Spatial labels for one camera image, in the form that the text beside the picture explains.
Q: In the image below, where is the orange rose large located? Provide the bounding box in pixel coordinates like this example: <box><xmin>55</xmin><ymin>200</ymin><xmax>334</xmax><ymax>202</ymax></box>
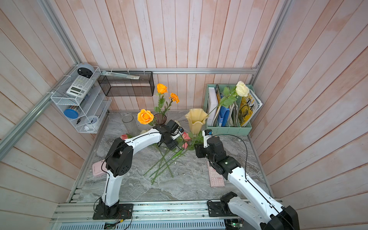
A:
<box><xmin>137</xmin><ymin>109</ymin><xmax>157</xmax><ymax>126</ymax></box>

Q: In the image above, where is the orange carnation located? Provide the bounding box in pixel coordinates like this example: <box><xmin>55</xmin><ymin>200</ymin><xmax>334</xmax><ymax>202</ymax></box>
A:
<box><xmin>163</xmin><ymin>93</ymin><xmax>180</xmax><ymax>115</ymax></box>

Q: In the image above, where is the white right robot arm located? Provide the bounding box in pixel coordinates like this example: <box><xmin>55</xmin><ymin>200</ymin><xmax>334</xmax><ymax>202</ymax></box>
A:
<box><xmin>195</xmin><ymin>129</ymin><xmax>300</xmax><ymax>230</ymax></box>

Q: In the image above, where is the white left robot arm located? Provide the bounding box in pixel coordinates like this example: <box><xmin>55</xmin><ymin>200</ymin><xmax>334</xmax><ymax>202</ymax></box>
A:
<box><xmin>101</xmin><ymin>120</ymin><xmax>184</xmax><ymax>208</ymax></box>

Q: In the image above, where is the dark purple glass vase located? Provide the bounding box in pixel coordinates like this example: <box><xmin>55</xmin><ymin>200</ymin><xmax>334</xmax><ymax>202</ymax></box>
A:
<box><xmin>153</xmin><ymin>114</ymin><xmax>167</xmax><ymax>126</ymax></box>

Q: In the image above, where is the pink rose centre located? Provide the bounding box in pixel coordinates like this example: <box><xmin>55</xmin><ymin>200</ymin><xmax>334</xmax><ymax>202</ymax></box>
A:
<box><xmin>149</xmin><ymin>131</ymin><xmax>192</xmax><ymax>185</ymax></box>

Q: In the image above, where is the pink rose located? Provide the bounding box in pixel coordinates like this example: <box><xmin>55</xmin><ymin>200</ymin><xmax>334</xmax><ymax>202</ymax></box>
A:
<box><xmin>149</xmin><ymin>131</ymin><xmax>192</xmax><ymax>185</ymax></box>
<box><xmin>120</xmin><ymin>134</ymin><xmax>129</xmax><ymax>140</ymax></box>

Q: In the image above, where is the yellow ruffled vase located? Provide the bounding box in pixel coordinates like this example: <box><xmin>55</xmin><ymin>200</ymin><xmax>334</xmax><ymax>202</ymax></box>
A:
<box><xmin>185</xmin><ymin>108</ymin><xmax>208</xmax><ymax>136</ymax></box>

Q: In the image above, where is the pink calculator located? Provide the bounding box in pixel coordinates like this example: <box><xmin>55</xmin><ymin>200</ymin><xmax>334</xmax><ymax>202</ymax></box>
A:
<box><xmin>207</xmin><ymin>162</ymin><xmax>225</xmax><ymax>187</ymax></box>

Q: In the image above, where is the mint green file organizer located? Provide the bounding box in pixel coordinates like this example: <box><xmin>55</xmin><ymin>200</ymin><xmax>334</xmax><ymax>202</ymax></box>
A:
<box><xmin>203</xmin><ymin>84</ymin><xmax>252</xmax><ymax>136</ymax></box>

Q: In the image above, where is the blue folder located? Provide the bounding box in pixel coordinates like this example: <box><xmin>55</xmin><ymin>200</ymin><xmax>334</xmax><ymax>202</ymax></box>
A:
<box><xmin>218</xmin><ymin>106</ymin><xmax>230</xmax><ymax>127</ymax></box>

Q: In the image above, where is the clear glass vase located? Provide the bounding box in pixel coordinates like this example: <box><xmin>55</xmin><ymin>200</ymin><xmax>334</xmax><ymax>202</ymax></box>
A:
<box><xmin>122</xmin><ymin>115</ymin><xmax>140</xmax><ymax>137</ymax></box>

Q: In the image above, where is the white book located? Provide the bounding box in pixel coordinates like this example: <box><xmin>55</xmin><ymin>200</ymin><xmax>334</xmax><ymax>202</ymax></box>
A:
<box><xmin>207</xmin><ymin>87</ymin><xmax>218</xmax><ymax>127</ymax></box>

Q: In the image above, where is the pink rose left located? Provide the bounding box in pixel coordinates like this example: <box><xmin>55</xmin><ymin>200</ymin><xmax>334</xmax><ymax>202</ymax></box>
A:
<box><xmin>120</xmin><ymin>134</ymin><xmax>129</xmax><ymax>140</ymax></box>

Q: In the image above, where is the yellow cover magazine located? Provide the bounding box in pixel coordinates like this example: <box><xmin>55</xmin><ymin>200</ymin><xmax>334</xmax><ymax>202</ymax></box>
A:
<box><xmin>238</xmin><ymin>90</ymin><xmax>263</xmax><ymax>127</ymax></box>

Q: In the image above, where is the cream rose centre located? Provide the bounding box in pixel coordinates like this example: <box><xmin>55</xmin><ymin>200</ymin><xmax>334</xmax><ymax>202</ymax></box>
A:
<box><xmin>209</xmin><ymin>81</ymin><xmax>250</xmax><ymax>114</ymax></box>

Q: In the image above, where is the white mug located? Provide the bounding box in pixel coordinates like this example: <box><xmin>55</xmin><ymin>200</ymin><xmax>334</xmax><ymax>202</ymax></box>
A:
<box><xmin>84</xmin><ymin>116</ymin><xmax>99</xmax><ymax>132</ymax></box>

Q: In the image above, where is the pink heart-shaped box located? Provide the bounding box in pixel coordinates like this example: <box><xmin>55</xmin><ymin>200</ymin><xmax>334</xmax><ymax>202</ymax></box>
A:
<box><xmin>92</xmin><ymin>160</ymin><xmax>106</xmax><ymax>177</ymax></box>

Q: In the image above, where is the white desk calculator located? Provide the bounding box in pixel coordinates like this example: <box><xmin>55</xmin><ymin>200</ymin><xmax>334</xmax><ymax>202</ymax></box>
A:
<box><xmin>66</xmin><ymin>75</ymin><xmax>94</xmax><ymax>98</ymax></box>

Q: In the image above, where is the blue lidded jar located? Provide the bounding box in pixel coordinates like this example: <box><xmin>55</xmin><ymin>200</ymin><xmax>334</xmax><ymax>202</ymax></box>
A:
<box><xmin>63</xmin><ymin>105</ymin><xmax>80</xmax><ymax>119</ymax></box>

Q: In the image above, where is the round grey speaker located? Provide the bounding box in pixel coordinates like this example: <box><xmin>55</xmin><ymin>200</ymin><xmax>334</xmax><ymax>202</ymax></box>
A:
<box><xmin>77</xmin><ymin>63</ymin><xmax>95</xmax><ymax>79</ymax></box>

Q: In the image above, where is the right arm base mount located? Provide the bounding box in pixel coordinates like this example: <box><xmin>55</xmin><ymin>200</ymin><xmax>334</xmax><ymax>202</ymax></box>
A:
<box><xmin>207</xmin><ymin>192</ymin><xmax>238</xmax><ymax>217</ymax></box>

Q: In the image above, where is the black mesh wall basket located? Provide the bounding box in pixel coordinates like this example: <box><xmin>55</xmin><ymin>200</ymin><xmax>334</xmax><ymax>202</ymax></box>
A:
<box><xmin>98</xmin><ymin>71</ymin><xmax>155</xmax><ymax>97</ymax></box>

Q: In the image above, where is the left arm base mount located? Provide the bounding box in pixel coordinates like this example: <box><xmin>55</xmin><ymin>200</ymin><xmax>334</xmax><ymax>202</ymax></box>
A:
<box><xmin>93</xmin><ymin>197</ymin><xmax>134</xmax><ymax>220</ymax></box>

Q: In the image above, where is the white wire wall shelf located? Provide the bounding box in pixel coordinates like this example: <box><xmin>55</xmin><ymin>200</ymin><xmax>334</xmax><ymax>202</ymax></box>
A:
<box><xmin>51</xmin><ymin>66</ymin><xmax>111</xmax><ymax>134</ymax></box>

